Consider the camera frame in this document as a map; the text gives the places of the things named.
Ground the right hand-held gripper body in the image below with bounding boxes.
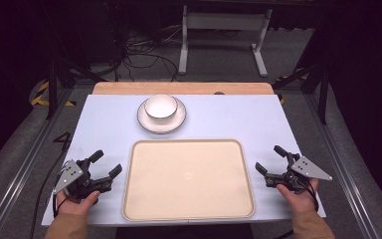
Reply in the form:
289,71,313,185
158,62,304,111
264,151,333,193

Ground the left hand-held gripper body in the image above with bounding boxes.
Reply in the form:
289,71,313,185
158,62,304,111
53,158,114,201

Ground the person's right hand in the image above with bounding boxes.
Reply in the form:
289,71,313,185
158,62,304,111
276,178,320,214

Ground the person's left hand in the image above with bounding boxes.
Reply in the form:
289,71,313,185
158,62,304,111
56,189,101,217

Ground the white plate with dark rim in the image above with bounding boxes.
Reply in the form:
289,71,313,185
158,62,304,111
136,97,187,134

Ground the black tripod stand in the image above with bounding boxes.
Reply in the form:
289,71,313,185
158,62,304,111
43,54,107,121
272,61,330,125

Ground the yellow and black floor tape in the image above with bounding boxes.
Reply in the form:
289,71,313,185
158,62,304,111
276,74,309,106

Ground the beige tray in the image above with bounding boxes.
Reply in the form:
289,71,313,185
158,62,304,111
121,138,256,222

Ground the white bowl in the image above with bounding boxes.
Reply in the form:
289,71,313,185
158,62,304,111
143,94,179,125

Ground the left hand-held gripper cable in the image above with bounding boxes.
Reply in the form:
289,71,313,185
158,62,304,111
29,147,72,239

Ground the hand-held gripper cable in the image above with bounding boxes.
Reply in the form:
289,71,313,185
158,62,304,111
29,147,72,239
291,172,320,213

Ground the right hand-held gripper cable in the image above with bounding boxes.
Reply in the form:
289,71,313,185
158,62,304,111
291,172,320,213

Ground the metal floor rail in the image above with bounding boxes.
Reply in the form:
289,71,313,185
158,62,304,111
302,93,382,239
0,89,75,239

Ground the bundle of black floor cables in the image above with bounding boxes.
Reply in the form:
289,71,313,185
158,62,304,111
103,28,184,83

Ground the white metal table frame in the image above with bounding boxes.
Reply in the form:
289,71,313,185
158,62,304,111
177,4,274,79

